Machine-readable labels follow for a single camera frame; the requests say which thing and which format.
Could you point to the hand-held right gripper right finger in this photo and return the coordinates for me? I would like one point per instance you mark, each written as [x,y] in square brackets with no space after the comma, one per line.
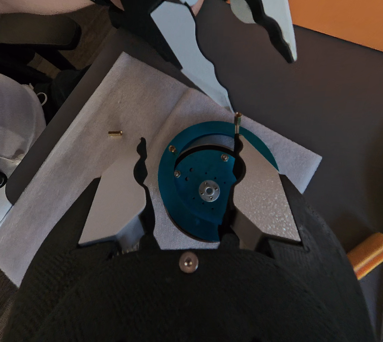
[263,204]

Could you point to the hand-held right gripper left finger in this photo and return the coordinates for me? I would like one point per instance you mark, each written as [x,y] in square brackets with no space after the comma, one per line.
[119,204]

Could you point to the blue round metal base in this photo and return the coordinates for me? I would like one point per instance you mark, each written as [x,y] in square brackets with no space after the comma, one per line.
[173,198]

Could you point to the blue disc with bearing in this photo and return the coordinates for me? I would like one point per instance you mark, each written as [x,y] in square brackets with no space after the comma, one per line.
[197,189]

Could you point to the brass standoff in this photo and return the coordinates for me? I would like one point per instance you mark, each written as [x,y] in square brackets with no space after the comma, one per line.
[115,134]
[172,149]
[237,120]

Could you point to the dark grey desk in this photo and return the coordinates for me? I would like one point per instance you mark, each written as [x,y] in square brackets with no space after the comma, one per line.
[335,108]

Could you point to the white foam sheet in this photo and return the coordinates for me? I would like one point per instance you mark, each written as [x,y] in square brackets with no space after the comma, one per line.
[78,156]

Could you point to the black office chair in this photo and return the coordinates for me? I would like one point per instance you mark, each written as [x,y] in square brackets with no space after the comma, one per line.
[36,31]

